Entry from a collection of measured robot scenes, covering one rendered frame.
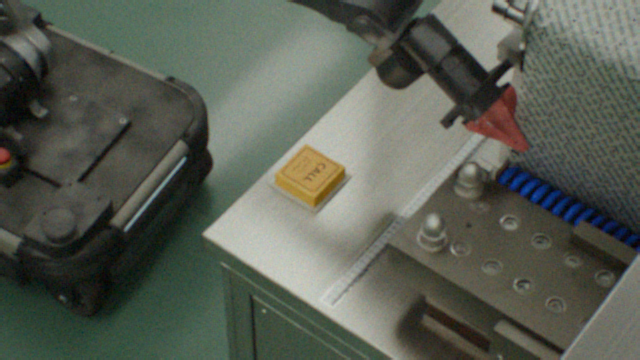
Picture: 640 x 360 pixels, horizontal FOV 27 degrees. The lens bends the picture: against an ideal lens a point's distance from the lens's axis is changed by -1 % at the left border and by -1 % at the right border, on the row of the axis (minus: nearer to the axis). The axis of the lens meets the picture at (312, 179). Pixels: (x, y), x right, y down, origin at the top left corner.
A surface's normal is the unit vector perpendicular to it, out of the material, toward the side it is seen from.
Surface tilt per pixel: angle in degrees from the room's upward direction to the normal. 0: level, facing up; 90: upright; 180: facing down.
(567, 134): 90
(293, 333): 90
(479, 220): 0
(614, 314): 0
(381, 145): 0
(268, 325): 90
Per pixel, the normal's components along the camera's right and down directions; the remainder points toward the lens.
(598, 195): -0.61, 0.61
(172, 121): 0.00, -0.63
